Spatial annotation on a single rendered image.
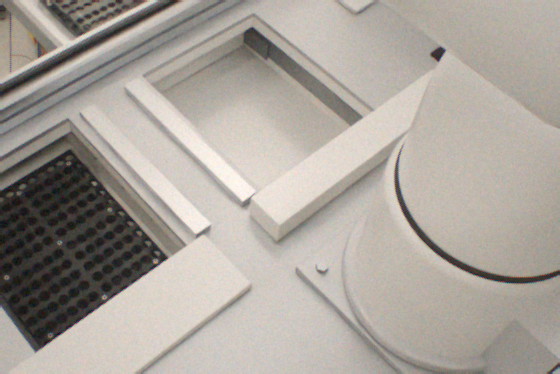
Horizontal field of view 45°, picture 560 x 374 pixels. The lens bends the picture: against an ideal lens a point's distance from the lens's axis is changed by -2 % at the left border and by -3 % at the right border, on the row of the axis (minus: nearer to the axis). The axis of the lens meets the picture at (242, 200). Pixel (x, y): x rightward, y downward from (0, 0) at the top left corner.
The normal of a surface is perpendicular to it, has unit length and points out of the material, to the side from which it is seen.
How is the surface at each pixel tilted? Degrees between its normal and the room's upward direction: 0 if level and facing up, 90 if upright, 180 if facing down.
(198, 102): 0
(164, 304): 0
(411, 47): 0
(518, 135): 67
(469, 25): 95
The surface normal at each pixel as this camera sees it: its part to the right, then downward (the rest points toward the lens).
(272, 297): 0.05, -0.55
